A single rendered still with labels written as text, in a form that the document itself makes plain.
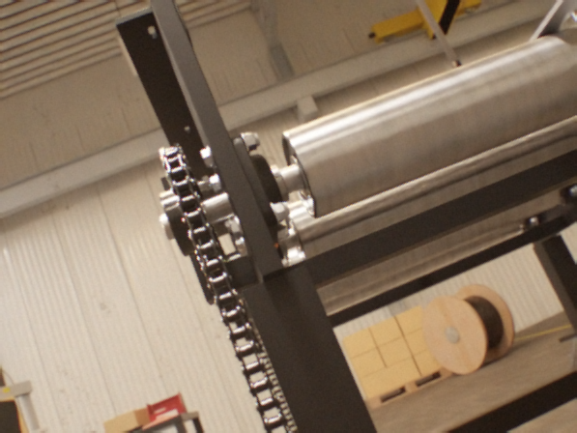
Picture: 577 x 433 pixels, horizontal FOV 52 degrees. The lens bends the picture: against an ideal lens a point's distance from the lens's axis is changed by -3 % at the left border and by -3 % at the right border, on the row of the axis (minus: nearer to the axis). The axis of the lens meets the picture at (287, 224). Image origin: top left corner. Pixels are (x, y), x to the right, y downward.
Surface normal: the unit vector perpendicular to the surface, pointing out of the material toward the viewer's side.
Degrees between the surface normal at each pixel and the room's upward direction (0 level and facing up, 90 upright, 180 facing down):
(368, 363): 90
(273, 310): 90
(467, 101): 99
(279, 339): 90
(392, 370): 90
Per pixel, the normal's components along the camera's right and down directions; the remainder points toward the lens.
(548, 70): 0.06, -0.14
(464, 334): -0.81, 0.19
